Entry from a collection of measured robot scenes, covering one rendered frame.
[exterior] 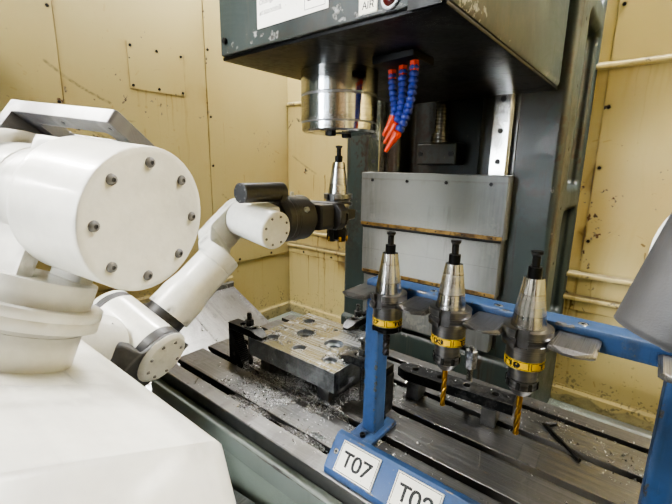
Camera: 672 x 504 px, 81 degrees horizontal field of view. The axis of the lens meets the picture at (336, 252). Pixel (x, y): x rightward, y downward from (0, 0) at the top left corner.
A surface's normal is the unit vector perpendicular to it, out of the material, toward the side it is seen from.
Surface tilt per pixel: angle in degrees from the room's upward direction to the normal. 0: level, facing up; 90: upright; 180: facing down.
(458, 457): 0
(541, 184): 90
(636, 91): 90
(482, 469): 0
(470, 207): 90
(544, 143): 90
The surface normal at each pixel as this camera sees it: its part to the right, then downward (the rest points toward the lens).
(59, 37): 0.77, 0.15
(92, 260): 0.90, 0.21
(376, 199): -0.62, 0.17
